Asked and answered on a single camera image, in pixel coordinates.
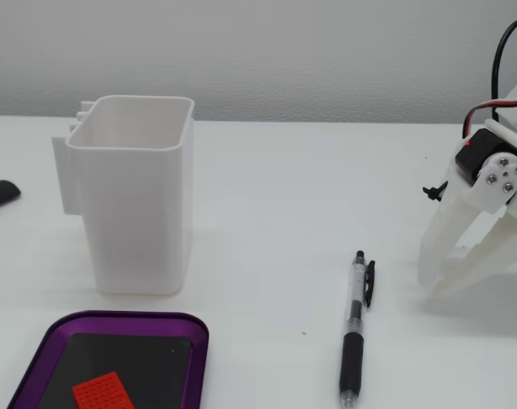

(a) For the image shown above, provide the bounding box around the red studded rectangular cube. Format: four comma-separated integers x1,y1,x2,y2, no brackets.
72,371,135,409

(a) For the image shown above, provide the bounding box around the black flat rounded object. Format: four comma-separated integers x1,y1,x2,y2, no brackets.
0,180,22,213

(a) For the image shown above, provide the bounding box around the black power cable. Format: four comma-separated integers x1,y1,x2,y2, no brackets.
491,18,517,118

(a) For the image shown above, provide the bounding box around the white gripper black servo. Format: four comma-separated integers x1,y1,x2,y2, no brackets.
416,118,517,299

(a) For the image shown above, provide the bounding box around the white plastic open box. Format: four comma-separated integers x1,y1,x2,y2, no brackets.
51,94,196,297

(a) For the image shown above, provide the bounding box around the red white black servo wire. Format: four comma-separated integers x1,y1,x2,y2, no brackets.
461,96,517,141

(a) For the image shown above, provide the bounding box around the purple metal tray black mat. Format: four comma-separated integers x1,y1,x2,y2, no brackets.
7,309,210,409

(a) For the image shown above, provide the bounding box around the black zip tie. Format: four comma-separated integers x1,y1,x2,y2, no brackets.
422,181,449,206

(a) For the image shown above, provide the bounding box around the clear black ballpoint pen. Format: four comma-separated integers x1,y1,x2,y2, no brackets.
337,250,377,409

